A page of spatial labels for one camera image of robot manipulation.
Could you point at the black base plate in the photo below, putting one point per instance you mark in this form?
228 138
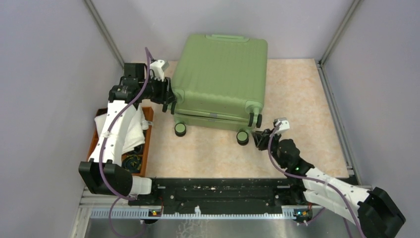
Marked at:
237 196

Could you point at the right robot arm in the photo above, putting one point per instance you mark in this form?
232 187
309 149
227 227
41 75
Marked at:
372 211

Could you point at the green suitcase blue lining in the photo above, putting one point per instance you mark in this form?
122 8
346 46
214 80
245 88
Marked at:
219 82

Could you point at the patterned item in tray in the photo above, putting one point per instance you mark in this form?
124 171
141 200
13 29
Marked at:
132 163

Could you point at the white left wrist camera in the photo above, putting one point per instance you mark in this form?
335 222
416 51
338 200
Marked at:
157 68

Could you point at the white fluffy towel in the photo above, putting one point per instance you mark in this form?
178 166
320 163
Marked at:
134 136

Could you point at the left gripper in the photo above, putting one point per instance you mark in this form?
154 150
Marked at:
162 98

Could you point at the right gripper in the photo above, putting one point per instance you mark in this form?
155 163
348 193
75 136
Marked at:
262 138

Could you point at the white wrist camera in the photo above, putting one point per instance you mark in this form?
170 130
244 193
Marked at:
281 125
157 68

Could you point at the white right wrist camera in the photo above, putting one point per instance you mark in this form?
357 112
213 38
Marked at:
281 125

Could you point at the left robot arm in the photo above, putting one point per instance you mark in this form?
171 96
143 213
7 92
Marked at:
102 172

